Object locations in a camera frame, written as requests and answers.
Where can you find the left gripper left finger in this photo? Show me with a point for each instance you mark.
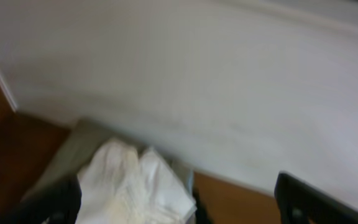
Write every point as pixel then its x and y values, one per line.
pixel 58 203

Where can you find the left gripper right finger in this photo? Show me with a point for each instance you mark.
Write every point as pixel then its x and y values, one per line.
pixel 300 203

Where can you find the white printed t-shirt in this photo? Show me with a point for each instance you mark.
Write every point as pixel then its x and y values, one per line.
pixel 120 186

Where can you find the folded black garment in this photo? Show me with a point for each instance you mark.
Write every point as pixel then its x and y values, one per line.
pixel 201 214

